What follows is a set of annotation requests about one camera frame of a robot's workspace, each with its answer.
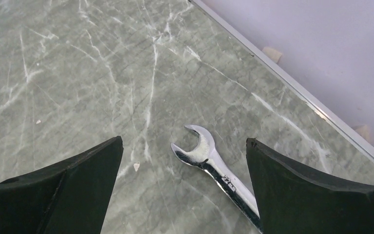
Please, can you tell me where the aluminium table edge strip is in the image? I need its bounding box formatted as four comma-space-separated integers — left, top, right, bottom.
191, 0, 374, 163

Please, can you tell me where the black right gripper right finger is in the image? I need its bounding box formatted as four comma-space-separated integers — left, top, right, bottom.
246, 138, 374, 234

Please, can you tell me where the silver open end wrench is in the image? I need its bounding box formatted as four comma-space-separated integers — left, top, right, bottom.
170, 124, 263, 233

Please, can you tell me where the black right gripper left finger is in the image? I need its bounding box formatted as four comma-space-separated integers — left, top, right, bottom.
0, 136, 123, 234

